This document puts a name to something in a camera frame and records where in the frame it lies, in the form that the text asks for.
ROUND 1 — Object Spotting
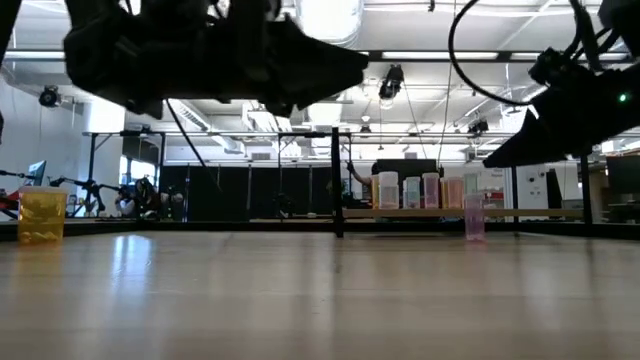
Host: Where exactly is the person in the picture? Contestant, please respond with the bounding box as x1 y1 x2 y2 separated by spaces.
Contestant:
113 177 161 219
347 160 380 201

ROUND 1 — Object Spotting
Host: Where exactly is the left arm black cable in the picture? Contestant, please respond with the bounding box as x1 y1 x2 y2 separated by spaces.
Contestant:
166 98 224 194

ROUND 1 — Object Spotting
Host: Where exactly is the black rig camera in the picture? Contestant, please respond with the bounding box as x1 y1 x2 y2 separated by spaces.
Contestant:
378 63 406 101

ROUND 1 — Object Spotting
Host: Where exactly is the black partition wall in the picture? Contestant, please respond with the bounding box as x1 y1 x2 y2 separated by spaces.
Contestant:
159 164 334 222

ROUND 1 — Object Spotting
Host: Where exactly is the wooden shelf board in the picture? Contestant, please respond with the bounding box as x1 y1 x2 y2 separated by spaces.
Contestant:
342 208 585 220

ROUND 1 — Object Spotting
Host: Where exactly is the white pillar with devices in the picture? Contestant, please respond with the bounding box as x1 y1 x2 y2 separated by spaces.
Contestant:
501 164 550 211

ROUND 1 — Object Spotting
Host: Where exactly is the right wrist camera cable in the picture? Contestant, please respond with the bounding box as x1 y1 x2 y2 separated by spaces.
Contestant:
447 0 534 108

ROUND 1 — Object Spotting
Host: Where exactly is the silver ventilation duct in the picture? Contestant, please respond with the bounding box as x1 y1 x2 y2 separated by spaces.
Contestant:
294 0 365 126

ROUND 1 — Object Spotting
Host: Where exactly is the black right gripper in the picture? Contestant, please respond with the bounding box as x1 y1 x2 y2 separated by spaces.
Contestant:
483 62 640 168

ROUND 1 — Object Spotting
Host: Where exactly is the black display panel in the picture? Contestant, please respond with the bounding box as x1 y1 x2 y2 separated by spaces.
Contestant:
372 158 441 201

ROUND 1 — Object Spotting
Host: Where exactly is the black monitor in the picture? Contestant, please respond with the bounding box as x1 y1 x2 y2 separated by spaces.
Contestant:
605 154 640 195

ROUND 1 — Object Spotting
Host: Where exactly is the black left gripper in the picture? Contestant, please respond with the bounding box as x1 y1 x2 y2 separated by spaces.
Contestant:
63 0 301 120

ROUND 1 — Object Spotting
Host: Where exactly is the green medicine bottle white cap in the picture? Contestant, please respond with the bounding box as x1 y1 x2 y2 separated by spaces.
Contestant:
403 175 423 210

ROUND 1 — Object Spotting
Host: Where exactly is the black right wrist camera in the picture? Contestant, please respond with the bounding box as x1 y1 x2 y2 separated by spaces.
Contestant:
529 47 569 84

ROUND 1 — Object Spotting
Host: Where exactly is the black aluminium rig frame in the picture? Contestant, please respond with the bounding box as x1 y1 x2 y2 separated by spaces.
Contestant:
0 48 640 240

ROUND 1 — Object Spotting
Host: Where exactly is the computer monitor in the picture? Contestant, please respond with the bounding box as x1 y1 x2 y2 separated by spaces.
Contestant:
27 159 49 187

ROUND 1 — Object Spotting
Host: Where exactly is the black metal shelf frame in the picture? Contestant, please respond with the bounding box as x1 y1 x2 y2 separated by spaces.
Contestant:
329 126 595 240

